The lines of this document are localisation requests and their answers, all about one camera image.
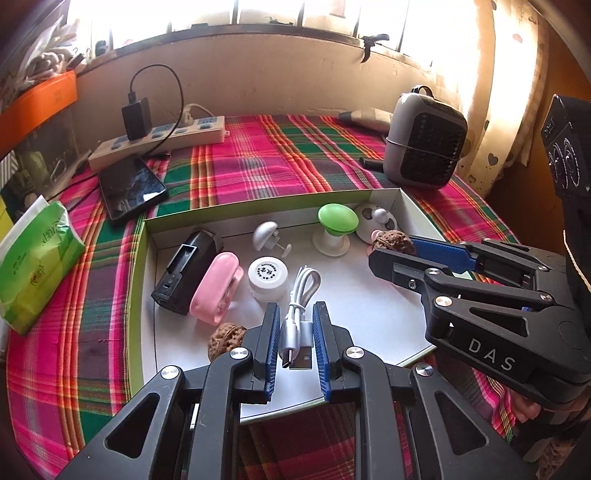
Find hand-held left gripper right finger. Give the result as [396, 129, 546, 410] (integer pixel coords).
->
[311, 301, 539, 480]

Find green tissue pack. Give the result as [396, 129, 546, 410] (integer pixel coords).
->
[0, 195, 87, 335]

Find black charger cable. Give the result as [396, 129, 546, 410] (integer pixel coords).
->
[129, 65, 185, 160]

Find white power strip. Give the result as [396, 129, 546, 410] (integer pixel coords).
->
[88, 115, 230, 171]

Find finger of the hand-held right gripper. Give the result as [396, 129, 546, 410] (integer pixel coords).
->
[368, 248, 561, 348]
[409, 234, 571, 301]

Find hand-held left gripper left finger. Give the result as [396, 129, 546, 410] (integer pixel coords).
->
[55, 302, 282, 480]

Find black charger adapter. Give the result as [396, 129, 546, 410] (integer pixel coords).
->
[121, 97, 153, 140]

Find heart pattern curtain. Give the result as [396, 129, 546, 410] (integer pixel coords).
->
[462, 0, 550, 195]

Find pink clip holder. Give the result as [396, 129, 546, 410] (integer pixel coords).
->
[190, 251, 245, 324]

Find green mushroom-shaped stand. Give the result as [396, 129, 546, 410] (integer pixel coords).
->
[312, 204, 360, 257]

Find grey desk fan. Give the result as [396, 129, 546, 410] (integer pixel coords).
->
[383, 85, 468, 189]

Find black smartphone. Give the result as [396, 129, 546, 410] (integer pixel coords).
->
[98, 159, 168, 224]

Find white round jar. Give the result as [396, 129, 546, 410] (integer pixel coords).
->
[248, 256, 289, 303]

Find plaid tablecloth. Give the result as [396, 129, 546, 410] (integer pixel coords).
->
[4, 113, 532, 480]

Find black window latch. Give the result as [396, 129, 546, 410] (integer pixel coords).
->
[360, 34, 391, 63]

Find green white cardboard box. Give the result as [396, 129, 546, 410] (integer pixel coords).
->
[128, 187, 476, 425]

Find grey mushroom-shaped knob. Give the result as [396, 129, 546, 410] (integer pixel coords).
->
[252, 222, 293, 257]

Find brown walnut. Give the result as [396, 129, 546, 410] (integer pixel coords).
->
[373, 231, 417, 257]
[208, 322, 250, 363]

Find white round gadget grey knobs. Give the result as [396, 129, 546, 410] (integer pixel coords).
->
[355, 202, 399, 236]

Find orange box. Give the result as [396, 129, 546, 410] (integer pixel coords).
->
[0, 69, 79, 158]

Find black handheld device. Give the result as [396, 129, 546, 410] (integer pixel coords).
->
[151, 229, 225, 316]

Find person's right hand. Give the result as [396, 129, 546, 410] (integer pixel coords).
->
[510, 391, 573, 464]

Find white plug with cord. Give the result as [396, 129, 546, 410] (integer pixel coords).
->
[178, 104, 215, 125]

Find white usb cable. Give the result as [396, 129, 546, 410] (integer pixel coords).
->
[278, 265, 322, 370]

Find clear glass tank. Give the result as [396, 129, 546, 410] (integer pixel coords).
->
[0, 111, 81, 204]

